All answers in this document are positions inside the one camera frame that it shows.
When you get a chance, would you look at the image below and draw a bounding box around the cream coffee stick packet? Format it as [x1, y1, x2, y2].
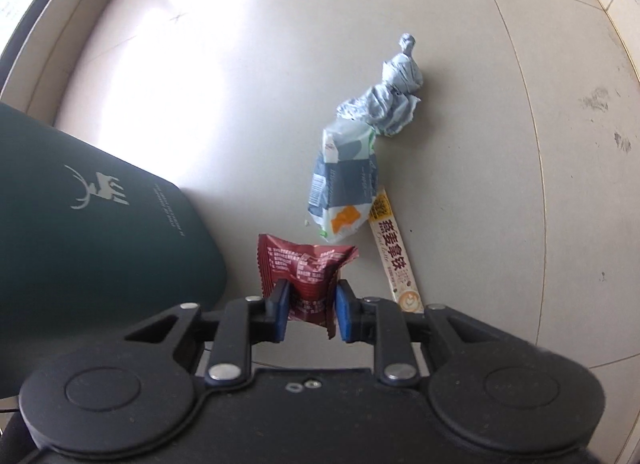
[368, 187, 426, 315]

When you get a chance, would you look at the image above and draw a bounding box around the dark red snack wrapper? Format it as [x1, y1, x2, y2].
[256, 233, 360, 340]

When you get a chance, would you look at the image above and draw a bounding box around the crumpled grey paper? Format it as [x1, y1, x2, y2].
[336, 33, 426, 137]

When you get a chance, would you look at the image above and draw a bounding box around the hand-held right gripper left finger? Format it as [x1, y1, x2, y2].
[122, 278, 292, 387]

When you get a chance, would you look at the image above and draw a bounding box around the dark green trash bin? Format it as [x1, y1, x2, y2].
[0, 102, 228, 400]

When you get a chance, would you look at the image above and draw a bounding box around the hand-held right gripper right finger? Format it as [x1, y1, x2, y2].
[335, 279, 506, 387]

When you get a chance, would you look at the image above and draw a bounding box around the dark window frame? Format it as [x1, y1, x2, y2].
[0, 0, 103, 88]

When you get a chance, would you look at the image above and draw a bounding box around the white blue snack bag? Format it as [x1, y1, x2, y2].
[306, 124, 380, 244]

